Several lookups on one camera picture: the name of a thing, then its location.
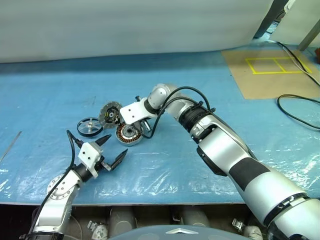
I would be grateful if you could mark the grey finned motor end cover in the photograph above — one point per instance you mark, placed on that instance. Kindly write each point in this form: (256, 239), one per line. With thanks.
(110, 115)

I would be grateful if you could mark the white round perforated fitting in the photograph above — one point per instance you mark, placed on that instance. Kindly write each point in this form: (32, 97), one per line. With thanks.
(100, 228)

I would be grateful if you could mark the blue plastic table cover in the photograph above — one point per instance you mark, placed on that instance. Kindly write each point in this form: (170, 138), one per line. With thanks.
(175, 87)

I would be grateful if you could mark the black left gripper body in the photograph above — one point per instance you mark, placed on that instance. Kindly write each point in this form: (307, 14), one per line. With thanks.
(104, 165)

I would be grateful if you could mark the grey rounded cylinder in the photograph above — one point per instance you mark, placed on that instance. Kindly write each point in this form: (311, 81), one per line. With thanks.
(122, 220)
(195, 216)

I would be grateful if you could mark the motor stator with copper windings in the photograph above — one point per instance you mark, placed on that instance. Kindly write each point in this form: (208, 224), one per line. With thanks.
(125, 140)

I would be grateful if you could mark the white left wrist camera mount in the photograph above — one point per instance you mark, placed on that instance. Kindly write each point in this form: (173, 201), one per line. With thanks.
(87, 152)

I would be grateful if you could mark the light grey metal leg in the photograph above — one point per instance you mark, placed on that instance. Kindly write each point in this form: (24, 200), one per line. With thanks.
(308, 35)

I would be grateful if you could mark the brown cardboard sheet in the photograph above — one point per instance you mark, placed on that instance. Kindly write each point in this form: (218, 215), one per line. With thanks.
(257, 85)

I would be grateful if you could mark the grey robot torso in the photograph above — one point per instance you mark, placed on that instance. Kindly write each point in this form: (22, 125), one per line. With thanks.
(162, 235)

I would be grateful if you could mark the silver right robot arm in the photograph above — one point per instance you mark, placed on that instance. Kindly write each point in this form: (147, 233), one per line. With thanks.
(225, 150)

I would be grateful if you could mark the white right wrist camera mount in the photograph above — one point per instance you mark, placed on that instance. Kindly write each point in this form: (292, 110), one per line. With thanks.
(132, 111)

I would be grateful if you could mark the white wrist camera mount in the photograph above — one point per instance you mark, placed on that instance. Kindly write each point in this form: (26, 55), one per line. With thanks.
(87, 152)
(132, 111)

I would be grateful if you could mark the white panel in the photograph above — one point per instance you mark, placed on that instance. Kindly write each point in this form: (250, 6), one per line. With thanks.
(290, 32)

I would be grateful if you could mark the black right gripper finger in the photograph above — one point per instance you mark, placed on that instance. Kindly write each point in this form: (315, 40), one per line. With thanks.
(119, 120)
(136, 128)

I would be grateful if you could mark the white foam backdrop sheet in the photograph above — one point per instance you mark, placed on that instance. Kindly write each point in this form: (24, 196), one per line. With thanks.
(125, 25)

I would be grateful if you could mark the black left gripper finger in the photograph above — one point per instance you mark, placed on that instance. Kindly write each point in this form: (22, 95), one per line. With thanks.
(118, 158)
(103, 141)

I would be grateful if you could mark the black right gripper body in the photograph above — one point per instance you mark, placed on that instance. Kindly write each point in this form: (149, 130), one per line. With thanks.
(143, 125)

